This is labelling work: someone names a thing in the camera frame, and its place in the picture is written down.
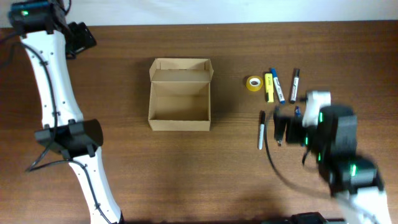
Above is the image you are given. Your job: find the yellow highlighter marker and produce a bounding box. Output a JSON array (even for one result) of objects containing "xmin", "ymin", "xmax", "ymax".
[{"xmin": 264, "ymin": 73, "xmax": 274, "ymax": 103}]

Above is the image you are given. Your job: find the yellow tape roll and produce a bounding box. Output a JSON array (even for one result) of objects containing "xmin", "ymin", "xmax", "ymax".
[{"xmin": 246, "ymin": 76, "xmax": 264, "ymax": 92}]

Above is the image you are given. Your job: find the brown cardboard box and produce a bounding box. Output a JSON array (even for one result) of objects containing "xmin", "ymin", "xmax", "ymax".
[{"xmin": 148, "ymin": 58, "xmax": 214, "ymax": 131}]

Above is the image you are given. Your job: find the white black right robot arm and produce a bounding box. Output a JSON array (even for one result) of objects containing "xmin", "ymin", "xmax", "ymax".
[{"xmin": 272, "ymin": 105, "xmax": 392, "ymax": 223}]

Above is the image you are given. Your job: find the grey black permanent marker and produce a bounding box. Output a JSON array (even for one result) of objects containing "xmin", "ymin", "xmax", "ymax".
[{"xmin": 258, "ymin": 111, "xmax": 266, "ymax": 150}]

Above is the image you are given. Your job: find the blue whiteboard marker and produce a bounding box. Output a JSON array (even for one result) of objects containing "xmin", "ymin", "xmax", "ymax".
[{"xmin": 271, "ymin": 68, "xmax": 285, "ymax": 105}]

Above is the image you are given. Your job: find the black ballpoint pen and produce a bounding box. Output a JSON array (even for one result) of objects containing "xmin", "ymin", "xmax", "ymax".
[{"xmin": 273, "ymin": 106, "xmax": 282, "ymax": 146}]

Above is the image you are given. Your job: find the blue ballpoint pen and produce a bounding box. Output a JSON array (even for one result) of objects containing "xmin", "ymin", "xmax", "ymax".
[{"xmin": 295, "ymin": 106, "xmax": 306, "ymax": 146}]

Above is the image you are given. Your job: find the black whiteboard marker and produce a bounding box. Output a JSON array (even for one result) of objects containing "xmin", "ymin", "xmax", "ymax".
[{"xmin": 290, "ymin": 68, "xmax": 300, "ymax": 103}]

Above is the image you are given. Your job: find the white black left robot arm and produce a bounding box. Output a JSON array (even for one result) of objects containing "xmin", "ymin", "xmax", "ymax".
[{"xmin": 8, "ymin": 0, "xmax": 124, "ymax": 223}]

